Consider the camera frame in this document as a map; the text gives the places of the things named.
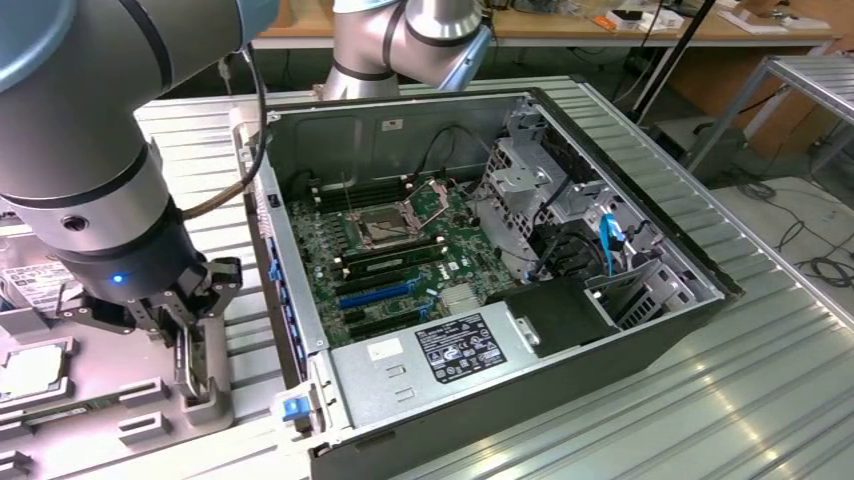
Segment black tripod pole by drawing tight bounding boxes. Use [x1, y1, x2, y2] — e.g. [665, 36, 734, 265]
[628, 0, 713, 114]

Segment disk with white label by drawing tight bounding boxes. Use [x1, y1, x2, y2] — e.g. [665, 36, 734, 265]
[0, 264, 88, 307]

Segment black bundled wires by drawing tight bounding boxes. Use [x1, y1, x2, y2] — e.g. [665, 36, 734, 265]
[525, 227, 619, 284]

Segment black plastic shroud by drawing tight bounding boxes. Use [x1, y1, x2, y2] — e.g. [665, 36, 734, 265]
[484, 276, 623, 360]

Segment black RAM slots bank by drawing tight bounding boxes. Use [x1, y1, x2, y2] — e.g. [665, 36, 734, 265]
[307, 175, 416, 212]

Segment black open PC case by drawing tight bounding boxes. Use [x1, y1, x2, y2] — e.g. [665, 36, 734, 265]
[229, 87, 747, 480]

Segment braided gripper cable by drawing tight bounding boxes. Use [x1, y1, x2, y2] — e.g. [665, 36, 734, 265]
[182, 47, 273, 221]

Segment orange white box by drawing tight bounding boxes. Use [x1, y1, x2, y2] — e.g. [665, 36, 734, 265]
[591, 8, 687, 35]

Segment black floor cables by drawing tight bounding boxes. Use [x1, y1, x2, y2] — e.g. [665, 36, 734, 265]
[726, 174, 854, 292]

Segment wooden desk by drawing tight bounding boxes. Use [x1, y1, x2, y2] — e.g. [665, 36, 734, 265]
[250, 0, 836, 50]

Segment thin locking lever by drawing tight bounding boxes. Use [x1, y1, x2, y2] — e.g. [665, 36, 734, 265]
[340, 171, 357, 222]

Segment CPU socket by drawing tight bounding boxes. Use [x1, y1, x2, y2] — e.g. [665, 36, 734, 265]
[355, 208, 423, 252]

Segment black looped wire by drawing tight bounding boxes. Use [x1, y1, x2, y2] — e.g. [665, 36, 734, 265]
[413, 124, 503, 187]

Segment silver heat sink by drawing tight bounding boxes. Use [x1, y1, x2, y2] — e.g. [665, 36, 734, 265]
[436, 284, 483, 310]

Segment metal frame table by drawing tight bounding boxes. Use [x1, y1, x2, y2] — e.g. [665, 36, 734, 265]
[683, 53, 854, 172]

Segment blue expansion slot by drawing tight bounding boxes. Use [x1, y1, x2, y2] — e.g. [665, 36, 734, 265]
[337, 283, 412, 310]

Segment black expansion slot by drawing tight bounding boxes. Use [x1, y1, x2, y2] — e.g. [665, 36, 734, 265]
[345, 312, 429, 342]
[332, 275, 408, 300]

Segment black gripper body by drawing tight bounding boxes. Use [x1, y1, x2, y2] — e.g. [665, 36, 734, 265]
[54, 207, 209, 307]

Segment metal socket cover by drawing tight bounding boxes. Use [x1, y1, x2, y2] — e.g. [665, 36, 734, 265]
[397, 178, 463, 222]

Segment blue case latch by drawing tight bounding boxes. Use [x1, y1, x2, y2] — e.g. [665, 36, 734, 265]
[274, 394, 312, 420]

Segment graphics card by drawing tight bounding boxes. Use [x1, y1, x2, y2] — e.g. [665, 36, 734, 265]
[170, 315, 218, 407]

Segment metal disk bay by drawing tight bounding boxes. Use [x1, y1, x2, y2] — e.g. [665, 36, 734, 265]
[477, 134, 603, 251]

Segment grey parts rack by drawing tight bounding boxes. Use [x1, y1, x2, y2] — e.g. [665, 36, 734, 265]
[0, 219, 285, 480]

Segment blue flat wire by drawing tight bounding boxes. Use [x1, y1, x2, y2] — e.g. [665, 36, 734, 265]
[597, 213, 627, 279]

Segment green motherboard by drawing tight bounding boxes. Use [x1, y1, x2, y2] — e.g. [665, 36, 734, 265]
[285, 174, 529, 352]

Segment black RAM stick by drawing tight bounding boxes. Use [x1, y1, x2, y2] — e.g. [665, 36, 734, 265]
[339, 243, 448, 279]

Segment black box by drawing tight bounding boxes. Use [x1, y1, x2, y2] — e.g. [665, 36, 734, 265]
[648, 118, 750, 167]

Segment CPU chip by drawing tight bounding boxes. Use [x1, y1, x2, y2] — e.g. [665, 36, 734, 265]
[0, 345, 68, 401]

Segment grey power supply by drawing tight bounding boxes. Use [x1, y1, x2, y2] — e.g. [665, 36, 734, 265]
[328, 299, 543, 432]

